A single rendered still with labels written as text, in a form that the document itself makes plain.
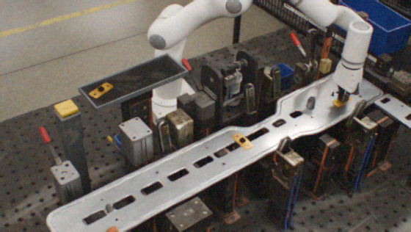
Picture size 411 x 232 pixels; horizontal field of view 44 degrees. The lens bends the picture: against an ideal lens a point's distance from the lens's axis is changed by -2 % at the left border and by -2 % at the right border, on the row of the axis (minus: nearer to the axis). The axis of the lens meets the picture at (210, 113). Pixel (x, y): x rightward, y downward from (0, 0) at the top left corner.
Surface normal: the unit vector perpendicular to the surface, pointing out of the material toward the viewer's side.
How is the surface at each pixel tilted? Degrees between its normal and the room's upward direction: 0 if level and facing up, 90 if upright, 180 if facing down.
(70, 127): 90
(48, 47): 0
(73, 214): 0
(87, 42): 0
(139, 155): 90
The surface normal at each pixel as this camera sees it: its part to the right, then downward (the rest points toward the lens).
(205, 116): 0.60, 0.54
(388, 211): 0.04, -0.76
